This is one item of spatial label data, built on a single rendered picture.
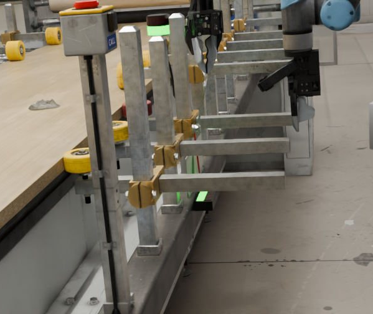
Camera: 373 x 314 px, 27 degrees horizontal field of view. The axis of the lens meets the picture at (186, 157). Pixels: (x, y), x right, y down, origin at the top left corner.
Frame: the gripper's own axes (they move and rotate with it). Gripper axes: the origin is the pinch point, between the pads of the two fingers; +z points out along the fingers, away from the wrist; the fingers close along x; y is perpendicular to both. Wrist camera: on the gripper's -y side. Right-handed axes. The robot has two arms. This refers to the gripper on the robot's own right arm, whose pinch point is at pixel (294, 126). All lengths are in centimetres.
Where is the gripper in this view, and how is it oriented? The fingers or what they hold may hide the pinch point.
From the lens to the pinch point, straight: 206.2
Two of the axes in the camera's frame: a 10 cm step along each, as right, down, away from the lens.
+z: 0.9, 9.6, 2.6
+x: 1.6, -2.7, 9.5
